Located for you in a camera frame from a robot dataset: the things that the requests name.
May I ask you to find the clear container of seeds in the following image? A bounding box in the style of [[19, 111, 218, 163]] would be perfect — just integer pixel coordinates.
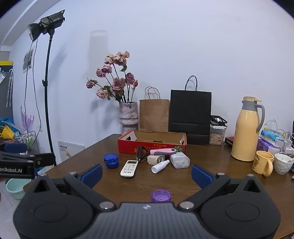
[[209, 115, 228, 146]]

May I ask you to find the black studio light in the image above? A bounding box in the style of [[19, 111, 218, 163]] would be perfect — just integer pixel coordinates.
[[28, 10, 66, 42]]

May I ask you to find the purple bottle cap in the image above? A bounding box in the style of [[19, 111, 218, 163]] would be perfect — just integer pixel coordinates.
[[151, 189, 172, 203]]

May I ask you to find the purple plant decoration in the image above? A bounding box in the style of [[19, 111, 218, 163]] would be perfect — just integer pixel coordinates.
[[20, 106, 35, 134]]

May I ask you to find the white textured cup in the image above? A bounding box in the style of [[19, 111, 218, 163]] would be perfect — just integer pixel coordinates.
[[274, 153, 294, 175]]

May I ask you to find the white plastic wipes pack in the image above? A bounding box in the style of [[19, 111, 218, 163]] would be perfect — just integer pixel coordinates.
[[169, 153, 191, 169]]

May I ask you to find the black paper bag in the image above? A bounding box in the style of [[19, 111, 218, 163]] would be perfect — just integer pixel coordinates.
[[168, 75, 212, 145]]

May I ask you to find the blue printed packet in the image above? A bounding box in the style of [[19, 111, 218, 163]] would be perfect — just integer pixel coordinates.
[[260, 129, 286, 142]]

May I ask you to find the wire rack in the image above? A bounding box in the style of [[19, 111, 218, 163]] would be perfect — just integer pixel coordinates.
[[14, 131, 38, 157]]

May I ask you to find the pink handled grooming comb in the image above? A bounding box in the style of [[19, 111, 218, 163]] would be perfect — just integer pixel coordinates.
[[136, 145, 177, 163]]

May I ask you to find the white remote control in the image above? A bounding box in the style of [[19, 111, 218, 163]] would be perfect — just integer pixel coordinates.
[[120, 160, 139, 178]]

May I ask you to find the white booklet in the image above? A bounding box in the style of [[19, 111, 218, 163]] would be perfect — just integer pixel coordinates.
[[58, 141, 85, 165]]

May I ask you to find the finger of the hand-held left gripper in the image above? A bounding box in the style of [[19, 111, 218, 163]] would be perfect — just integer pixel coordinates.
[[0, 143, 28, 154], [0, 151, 56, 168]]

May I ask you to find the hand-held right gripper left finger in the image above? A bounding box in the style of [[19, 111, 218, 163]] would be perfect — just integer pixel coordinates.
[[33, 164, 116, 211]]

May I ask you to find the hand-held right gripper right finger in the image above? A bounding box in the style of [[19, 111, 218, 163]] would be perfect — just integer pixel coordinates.
[[178, 164, 261, 211]]

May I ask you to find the wall poster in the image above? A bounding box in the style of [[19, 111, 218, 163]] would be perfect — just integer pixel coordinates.
[[22, 49, 35, 73]]

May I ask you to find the yellow plastic item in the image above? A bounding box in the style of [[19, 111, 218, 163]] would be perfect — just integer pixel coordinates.
[[0, 125, 15, 140]]

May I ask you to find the brown paper bag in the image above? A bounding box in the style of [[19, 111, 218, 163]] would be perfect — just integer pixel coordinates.
[[139, 87, 171, 132]]

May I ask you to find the mottled pink ceramic vase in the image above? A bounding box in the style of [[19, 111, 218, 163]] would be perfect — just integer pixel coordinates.
[[119, 102, 138, 135]]

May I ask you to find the black light cable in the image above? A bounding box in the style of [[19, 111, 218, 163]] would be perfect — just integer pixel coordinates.
[[24, 39, 42, 138]]

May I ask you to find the yellow thermos jug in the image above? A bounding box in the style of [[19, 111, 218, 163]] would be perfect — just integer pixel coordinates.
[[231, 97, 265, 162]]

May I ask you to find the purple tissue box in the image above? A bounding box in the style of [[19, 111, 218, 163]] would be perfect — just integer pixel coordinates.
[[257, 138, 276, 152]]

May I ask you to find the teal plastic basin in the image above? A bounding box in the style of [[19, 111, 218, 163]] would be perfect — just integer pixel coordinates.
[[6, 178, 32, 200]]

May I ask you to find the white spray bottle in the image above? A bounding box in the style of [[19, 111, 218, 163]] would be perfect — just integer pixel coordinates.
[[151, 159, 171, 174]]

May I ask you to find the cream square box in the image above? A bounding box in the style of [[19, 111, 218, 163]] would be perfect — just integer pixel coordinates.
[[147, 155, 166, 165]]

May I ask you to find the red cardboard box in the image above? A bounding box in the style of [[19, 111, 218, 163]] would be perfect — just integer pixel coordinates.
[[118, 129, 187, 155]]

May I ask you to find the black light stand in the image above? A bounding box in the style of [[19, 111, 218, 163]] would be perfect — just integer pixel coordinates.
[[42, 30, 57, 166]]

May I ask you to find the dried pink rose bouquet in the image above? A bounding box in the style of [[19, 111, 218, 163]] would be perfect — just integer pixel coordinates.
[[86, 51, 138, 103]]

